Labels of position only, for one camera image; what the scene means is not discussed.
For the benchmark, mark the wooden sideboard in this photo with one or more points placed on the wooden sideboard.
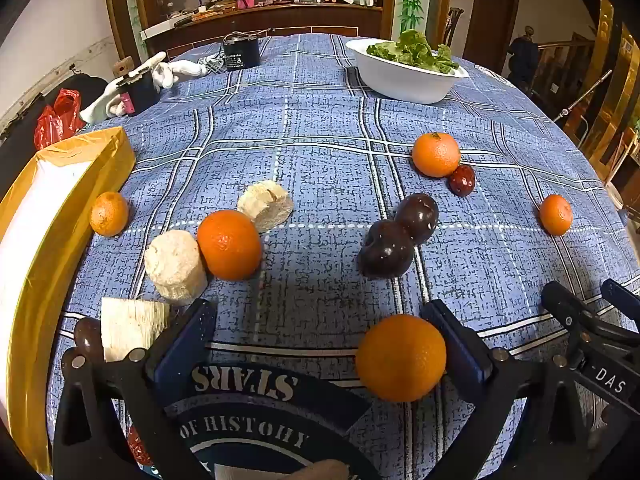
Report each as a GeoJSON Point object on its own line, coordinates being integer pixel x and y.
{"type": "Point", "coordinates": [280, 22]}

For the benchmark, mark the wooden door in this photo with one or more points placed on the wooden door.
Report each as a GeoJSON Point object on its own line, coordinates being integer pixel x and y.
{"type": "Point", "coordinates": [490, 20]}

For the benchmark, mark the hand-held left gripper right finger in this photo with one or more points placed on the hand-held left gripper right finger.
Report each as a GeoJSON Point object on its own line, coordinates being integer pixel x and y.
{"type": "Point", "coordinates": [465, 355]}

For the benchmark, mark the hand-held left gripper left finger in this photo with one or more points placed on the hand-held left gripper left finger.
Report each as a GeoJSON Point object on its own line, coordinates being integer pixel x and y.
{"type": "Point", "coordinates": [185, 345]}

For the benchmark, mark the wooden chair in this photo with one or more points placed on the wooden chair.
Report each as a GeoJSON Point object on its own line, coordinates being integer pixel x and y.
{"type": "Point", "coordinates": [452, 25]}

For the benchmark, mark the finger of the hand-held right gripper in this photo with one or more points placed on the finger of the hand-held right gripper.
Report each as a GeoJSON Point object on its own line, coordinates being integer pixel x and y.
{"type": "Point", "coordinates": [560, 300]}
{"type": "Point", "coordinates": [620, 294]}

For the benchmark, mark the white bowl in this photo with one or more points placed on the white bowl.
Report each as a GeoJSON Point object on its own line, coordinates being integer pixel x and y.
{"type": "Point", "coordinates": [410, 80]}

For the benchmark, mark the black cloth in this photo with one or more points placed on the black cloth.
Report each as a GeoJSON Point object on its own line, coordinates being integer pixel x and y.
{"type": "Point", "coordinates": [25, 110]}

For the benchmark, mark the dark purple plum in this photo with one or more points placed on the dark purple plum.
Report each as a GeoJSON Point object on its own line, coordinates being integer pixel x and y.
{"type": "Point", "coordinates": [89, 339]}
{"type": "Point", "coordinates": [386, 254]}
{"type": "Point", "coordinates": [419, 217]}

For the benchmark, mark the small tangerine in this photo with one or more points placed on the small tangerine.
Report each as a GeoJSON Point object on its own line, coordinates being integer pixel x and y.
{"type": "Point", "coordinates": [108, 213]}
{"type": "Point", "coordinates": [556, 215]}

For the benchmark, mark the metal rod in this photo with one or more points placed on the metal rod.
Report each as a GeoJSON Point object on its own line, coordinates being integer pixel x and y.
{"type": "Point", "coordinates": [582, 96]}

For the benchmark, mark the large orange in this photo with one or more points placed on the large orange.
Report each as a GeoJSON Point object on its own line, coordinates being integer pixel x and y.
{"type": "Point", "coordinates": [229, 245]}
{"type": "Point", "coordinates": [436, 155]}
{"type": "Point", "coordinates": [400, 357]}

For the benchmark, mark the blue plaid tablecloth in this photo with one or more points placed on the blue plaid tablecloth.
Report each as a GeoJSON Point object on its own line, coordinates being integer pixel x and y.
{"type": "Point", "coordinates": [320, 160]}

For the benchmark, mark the yellow-rimmed white tray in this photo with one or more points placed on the yellow-rimmed white tray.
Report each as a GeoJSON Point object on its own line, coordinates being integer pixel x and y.
{"type": "Point", "coordinates": [45, 240]}

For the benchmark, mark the green lettuce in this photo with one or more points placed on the green lettuce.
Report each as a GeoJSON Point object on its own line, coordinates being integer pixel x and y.
{"type": "Point", "coordinates": [412, 50]}

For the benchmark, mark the red plastic bag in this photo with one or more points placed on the red plastic bag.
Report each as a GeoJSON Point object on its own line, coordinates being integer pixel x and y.
{"type": "Point", "coordinates": [57, 120]}

